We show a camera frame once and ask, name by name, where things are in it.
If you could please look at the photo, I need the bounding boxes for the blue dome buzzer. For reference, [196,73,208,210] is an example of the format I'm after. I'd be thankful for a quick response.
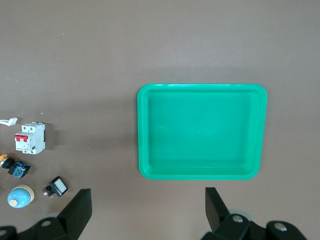
[6,184,35,208]

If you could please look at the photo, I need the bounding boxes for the green plastic tray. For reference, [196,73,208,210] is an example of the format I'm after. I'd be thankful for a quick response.
[136,83,268,181]

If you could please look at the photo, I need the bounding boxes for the yellow pushbutton switch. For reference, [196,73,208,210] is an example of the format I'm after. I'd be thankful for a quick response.
[0,153,32,180]

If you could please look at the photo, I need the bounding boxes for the brown table mat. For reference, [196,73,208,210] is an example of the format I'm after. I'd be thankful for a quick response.
[0,0,320,240]

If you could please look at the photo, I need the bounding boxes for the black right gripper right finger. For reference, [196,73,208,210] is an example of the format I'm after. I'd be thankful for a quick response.
[201,186,308,240]

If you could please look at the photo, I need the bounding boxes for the white curved plastic clamp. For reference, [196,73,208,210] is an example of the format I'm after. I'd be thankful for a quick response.
[0,117,19,127]

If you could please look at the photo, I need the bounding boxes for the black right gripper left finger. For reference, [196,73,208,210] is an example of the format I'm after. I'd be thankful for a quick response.
[0,188,93,240]

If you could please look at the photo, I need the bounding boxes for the black square pushbutton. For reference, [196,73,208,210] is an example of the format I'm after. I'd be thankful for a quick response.
[41,176,69,198]

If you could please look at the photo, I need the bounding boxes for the white circuit breaker red levers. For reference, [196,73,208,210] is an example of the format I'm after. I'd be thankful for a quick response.
[14,121,47,155]

